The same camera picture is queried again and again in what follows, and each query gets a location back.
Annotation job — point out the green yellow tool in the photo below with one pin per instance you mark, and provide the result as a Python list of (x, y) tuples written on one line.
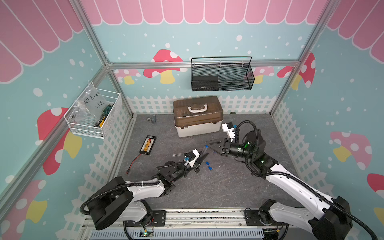
[(103, 117)]

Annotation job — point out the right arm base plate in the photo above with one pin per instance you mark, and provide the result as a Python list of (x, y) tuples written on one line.
[(260, 218)]

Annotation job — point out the brown lid storage box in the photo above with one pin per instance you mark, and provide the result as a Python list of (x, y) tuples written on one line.
[(197, 116)]

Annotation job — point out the black mesh wall basket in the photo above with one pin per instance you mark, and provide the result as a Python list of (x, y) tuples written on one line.
[(234, 73)]

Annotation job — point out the clear test tube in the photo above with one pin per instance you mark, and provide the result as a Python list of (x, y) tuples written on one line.
[(178, 155)]

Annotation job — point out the clear test tube diagonal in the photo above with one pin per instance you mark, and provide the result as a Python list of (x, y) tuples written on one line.
[(204, 152)]

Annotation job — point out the small green circuit board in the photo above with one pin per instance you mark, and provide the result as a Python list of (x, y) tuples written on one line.
[(146, 234)]

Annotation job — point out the clear plastic zip bag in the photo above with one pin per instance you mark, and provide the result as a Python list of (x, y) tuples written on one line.
[(90, 104)]

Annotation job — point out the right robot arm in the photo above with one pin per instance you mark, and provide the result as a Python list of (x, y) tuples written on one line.
[(325, 217)]

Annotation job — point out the black board yellow connectors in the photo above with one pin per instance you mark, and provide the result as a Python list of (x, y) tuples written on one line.
[(148, 145)]

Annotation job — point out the small grey metal clamp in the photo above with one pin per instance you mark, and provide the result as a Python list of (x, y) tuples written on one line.
[(152, 119)]

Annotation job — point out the white wire wall basket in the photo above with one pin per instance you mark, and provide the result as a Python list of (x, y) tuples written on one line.
[(86, 128)]

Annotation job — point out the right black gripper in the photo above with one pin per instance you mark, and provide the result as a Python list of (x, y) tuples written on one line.
[(225, 146)]

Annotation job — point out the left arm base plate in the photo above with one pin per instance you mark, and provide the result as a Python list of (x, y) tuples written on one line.
[(156, 218)]

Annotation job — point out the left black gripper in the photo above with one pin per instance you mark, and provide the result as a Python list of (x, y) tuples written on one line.
[(201, 159)]

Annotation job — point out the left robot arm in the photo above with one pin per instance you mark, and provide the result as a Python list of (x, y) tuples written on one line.
[(125, 201)]

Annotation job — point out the black box in basket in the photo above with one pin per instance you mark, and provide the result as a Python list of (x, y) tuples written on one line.
[(205, 83)]

